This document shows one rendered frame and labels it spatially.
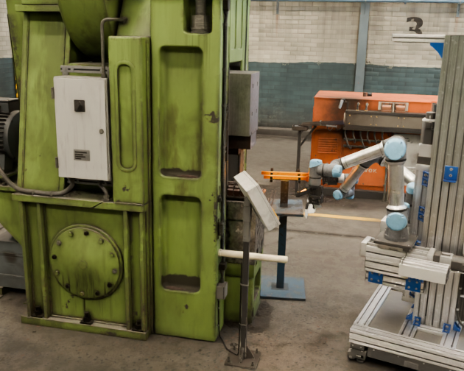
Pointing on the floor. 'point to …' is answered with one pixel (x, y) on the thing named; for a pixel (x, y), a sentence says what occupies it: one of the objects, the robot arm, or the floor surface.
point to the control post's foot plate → (250, 362)
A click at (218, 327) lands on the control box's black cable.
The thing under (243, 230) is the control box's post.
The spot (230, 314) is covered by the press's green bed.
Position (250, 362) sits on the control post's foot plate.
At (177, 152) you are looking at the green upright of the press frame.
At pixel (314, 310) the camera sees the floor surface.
